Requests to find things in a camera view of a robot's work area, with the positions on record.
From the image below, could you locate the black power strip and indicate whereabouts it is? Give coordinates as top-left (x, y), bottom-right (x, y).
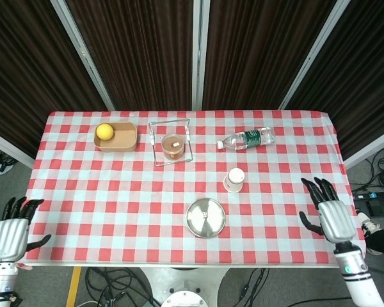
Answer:
top-left (351, 189), bottom-right (384, 201)

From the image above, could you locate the white shoe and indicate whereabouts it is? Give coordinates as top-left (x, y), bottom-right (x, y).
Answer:
top-left (356, 209), bottom-right (381, 239)

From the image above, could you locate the round metal plate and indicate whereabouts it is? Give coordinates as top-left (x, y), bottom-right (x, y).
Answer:
top-left (186, 198), bottom-right (227, 239)

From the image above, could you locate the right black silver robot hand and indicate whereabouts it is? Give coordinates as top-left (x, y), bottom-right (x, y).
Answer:
top-left (299, 177), bottom-right (356, 246)

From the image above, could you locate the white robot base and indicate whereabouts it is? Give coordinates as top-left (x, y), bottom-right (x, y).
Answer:
top-left (137, 267), bottom-right (231, 307)

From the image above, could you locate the clear wire frame stand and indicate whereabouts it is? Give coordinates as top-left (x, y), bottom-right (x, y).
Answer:
top-left (148, 118), bottom-right (193, 168)

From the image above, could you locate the clear jar with brown contents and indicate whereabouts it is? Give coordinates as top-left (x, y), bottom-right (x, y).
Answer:
top-left (161, 133), bottom-right (186, 161)

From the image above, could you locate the clear water bottle green label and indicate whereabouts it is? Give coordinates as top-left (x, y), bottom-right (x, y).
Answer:
top-left (216, 127), bottom-right (276, 151)

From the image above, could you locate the yellow ball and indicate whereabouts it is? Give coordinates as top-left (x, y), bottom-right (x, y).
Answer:
top-left (95, 123), bottom-right (116, 141)

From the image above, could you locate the dark corrugated partition panel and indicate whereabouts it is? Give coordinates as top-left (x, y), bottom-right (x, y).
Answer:
top-left (280, 0), bottom-right (384, 170)
top-left (0, 0), bottom-right (116, 169)
top-left (51, 0), bottom-right (201, 112)
top-left (193, 0), bottom-right (351, 111)

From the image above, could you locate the red white checkered tablecloth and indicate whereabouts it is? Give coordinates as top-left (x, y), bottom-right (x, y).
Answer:
top-left (14, 110), bottom-right (367, 266)

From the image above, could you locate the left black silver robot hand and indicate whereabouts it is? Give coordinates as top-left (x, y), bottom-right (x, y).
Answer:
top-left (0, 196), bottom-right (52, 264)

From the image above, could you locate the black floor cable bundle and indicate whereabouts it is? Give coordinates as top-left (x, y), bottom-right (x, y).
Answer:
top-left (0, 143), bottom-right (19, 175)
top-left (83, 267), bottom-right (163, 307)
top-left (351, 149), bottom-right (384, 193)
top-left (230, 267), bottom-right (271, 307)

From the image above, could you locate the white paper cup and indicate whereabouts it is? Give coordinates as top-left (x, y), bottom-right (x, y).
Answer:
top-left (223, 168), bottom-right (246, 194)

